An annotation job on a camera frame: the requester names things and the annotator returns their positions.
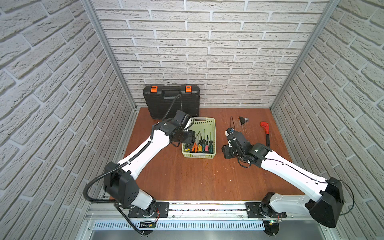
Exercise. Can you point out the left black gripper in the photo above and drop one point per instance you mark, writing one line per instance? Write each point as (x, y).
(186, 136)

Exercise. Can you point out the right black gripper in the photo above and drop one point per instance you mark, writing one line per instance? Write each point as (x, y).
(225, 149)

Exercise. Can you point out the orange black handle screwdriver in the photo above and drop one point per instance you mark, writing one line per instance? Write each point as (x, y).
(195, 146)

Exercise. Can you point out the green handle screwdriver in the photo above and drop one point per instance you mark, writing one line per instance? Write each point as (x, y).
(203, 142)
(211, 147)

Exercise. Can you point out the yellow handle screwdriver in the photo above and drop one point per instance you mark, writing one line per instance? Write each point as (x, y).
(200, 147)

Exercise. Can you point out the pink handle screwdriver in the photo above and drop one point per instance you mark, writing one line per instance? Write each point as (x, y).
(207, 145)

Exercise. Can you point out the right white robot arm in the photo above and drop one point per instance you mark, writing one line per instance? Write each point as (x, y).
(321, 199)

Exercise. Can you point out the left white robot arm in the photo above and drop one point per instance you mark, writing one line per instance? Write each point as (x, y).
(120, 181)

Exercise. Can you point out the light green plastic bin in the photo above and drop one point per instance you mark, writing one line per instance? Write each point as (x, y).
(201, 124)

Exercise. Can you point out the small black metal part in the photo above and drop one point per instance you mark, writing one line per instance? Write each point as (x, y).
(243, 120)

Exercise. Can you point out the black plastic tool case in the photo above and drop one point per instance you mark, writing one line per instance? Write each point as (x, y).
(164, 101)

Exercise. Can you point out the red pipe wrench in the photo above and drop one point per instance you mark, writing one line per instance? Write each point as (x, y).
(265, 125)

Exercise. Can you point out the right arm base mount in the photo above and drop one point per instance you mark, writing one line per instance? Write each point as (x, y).
(261, 210)

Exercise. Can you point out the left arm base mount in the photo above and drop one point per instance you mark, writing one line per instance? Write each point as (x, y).
(161, 210)

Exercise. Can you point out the aluminium rail frame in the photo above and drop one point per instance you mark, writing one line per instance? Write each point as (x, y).
(198, 220)

